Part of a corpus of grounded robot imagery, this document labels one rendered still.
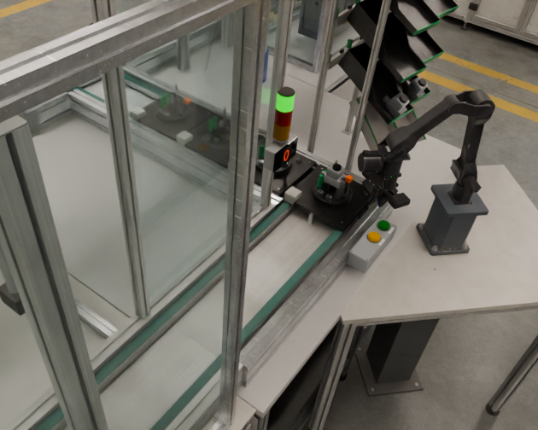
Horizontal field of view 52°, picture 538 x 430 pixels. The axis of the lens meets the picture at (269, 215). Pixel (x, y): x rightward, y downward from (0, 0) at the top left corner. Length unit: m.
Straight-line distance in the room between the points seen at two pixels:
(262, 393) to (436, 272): 0.75
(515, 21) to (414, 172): 3.67
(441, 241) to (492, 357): 1.08
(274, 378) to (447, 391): 1.31
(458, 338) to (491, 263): 0.93
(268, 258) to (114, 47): 1.30
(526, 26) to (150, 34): 5.37
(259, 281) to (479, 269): 0.77
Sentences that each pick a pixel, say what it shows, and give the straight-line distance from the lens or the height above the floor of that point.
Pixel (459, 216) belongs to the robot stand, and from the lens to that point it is 1.88.
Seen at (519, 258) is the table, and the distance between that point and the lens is 2.12.
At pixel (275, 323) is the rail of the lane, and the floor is 0.95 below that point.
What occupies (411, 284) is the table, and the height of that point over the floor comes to 0.86.
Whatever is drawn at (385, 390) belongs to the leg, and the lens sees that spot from 2.63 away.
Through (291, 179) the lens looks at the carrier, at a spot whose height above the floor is 0.97.
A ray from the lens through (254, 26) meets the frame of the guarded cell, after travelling 0.70.
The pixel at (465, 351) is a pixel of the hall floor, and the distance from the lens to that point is 2.89.
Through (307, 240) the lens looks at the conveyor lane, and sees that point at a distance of 1.83.
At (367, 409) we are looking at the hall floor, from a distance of 2.58.
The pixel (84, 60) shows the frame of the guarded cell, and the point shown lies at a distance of 0.51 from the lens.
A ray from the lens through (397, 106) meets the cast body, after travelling 1.95.
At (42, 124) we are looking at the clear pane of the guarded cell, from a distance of 0.53.
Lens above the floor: 2.22
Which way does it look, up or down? 43 degrees down
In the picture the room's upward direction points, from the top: 6 degrees clockwise
